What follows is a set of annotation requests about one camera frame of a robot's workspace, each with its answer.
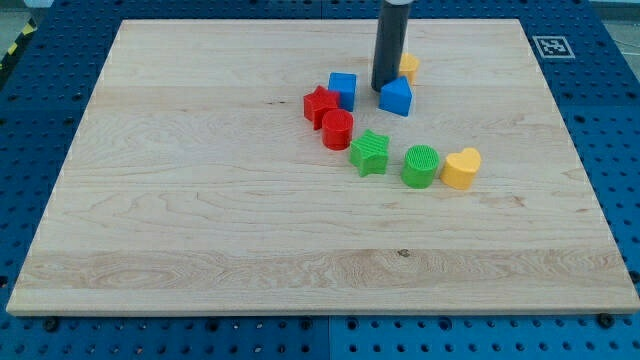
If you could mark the blue triangle block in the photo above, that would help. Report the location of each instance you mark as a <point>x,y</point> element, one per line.
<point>396,97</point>

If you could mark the yellow hexagon block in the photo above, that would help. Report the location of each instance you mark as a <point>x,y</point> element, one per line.
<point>409,66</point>

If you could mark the green star block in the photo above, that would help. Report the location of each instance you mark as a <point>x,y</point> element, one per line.
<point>369,153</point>

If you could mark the red cylinder block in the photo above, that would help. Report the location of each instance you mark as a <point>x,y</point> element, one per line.
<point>337,127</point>

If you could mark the red star block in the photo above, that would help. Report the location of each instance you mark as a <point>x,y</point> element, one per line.
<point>317,103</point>

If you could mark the wooden board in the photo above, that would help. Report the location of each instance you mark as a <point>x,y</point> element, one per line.
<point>194,184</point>

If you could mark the blue cube block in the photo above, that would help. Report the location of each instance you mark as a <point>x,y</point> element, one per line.
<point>345,84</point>

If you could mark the green cylinder block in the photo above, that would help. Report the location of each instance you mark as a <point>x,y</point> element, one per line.
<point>420,165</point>

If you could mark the yellow heart block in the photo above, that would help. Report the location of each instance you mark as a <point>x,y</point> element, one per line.
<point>460,168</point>

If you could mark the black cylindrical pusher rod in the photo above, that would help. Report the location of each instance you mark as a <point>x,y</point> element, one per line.
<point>391,30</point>

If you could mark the white fiducial marker tag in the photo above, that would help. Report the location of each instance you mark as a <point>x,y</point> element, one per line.
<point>553,47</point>

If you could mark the yellow black hazard tape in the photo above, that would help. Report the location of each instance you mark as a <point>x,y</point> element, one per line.
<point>18,46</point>

